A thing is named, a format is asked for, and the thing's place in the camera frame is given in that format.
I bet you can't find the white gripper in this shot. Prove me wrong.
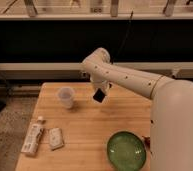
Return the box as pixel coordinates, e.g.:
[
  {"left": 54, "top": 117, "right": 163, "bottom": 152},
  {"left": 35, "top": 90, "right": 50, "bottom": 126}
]
[{"left": 90, "top": 77, "right": 110, "bottom": 94}]

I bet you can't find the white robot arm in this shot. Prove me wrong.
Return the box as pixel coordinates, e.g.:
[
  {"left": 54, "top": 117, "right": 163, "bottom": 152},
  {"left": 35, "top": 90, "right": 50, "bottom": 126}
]
[{"left": 82, "top": 48, "right": 193, "bottom": 171}]

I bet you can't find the small white packet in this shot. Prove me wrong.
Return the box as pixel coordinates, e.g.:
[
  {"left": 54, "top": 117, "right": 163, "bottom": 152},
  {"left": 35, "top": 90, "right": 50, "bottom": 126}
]
[{"left": 49, "top": 128, "right": 64, "bottom": 150}]

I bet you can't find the white tube with cap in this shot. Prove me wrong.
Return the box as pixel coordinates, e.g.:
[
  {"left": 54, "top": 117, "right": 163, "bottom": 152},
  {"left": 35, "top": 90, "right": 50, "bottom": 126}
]
[{"left": 21, "top": 116, "right": 44, "bottom": 156}]

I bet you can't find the black cable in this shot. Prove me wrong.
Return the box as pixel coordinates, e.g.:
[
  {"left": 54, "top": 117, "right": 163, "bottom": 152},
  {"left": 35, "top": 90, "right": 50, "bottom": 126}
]
[{"left": 111, "top": 9, "right": 135, "bottom": 65}]

